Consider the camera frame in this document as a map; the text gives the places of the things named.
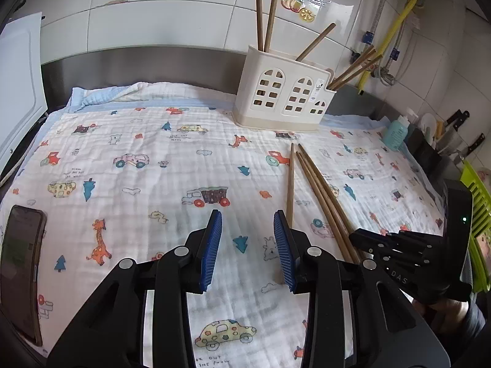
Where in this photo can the printed cartoon blanket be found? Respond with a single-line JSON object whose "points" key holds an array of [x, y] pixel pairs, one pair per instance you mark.
{"points": [[153, 199]]}

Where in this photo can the white plastic spatula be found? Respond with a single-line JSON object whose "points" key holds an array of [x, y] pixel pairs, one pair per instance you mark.
{"points": [[426, 126]]}

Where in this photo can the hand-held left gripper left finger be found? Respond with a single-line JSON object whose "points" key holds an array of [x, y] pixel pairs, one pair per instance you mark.
{"points": [[211, 249]]}

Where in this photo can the silver water valve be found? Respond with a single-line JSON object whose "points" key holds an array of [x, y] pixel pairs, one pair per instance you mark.
{"points": [[386, 77]]}

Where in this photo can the yellow gas pipe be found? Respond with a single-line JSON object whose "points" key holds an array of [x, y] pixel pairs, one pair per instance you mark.
{"points": [[399, 23]]}

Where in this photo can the teal soap pump bottle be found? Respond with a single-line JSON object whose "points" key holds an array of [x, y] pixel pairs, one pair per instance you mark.
{"points": [[395, 134]]}

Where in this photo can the cream plastic utensil holder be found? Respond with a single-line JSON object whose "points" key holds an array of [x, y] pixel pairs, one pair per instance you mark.
{"points": [[245, 96]]}

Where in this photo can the person's right forearm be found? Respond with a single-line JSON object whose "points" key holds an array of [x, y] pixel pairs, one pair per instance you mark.
{"points": [[475, 322]]}

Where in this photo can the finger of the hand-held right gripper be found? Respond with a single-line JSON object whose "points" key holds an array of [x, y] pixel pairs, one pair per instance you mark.
{"points": [[414, 257], [383, 242]]}

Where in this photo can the person's right hand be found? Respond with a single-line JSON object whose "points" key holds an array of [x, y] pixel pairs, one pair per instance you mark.
{"points": [[445, 310]]}

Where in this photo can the black smartphone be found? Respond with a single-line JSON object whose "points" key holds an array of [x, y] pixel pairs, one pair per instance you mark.
{"points": [[23, 268]]}

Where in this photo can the brown wooden chopstick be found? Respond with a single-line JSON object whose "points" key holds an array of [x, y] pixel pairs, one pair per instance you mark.
{"points": [[290, 184], [366, 59], [364, 54], [260, 23], [331, 199], [270, 23], [370, 64], [325, 199], [320, 199], [316, 42]]}

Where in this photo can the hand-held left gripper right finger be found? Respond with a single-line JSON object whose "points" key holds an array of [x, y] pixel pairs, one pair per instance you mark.
{"points": [[284, 253]]}

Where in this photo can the lime green plastic rack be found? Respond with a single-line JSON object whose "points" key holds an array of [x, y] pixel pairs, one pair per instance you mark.
{"points": [[477, 199]]}

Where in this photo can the white cutting board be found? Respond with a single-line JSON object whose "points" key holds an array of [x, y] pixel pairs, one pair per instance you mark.
{"points": [[19, 84]]}

